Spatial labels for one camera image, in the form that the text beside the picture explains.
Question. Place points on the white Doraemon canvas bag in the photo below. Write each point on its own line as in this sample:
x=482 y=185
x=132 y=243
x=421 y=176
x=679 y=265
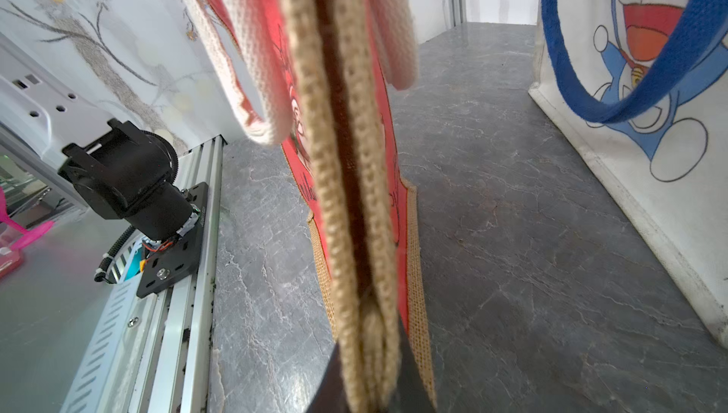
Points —
x=639 y=88

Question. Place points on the aluminium mounting rail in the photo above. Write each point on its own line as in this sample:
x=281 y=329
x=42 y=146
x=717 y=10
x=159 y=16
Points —
x=152 y=354

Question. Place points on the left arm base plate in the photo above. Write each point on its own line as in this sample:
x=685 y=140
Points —
x=163 y=269

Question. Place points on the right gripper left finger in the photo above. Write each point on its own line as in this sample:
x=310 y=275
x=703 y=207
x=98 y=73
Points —
x=330 y=396

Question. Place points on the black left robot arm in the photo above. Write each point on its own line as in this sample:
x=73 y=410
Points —
x=113 y=167

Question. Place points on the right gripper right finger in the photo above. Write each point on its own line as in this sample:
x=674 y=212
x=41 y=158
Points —
x=410 y=395

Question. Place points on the pink plastic object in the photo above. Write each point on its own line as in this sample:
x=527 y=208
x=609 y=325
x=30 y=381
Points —
x=16 y=238

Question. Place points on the red jute Christmas bag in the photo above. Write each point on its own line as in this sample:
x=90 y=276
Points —
x=312 y=76

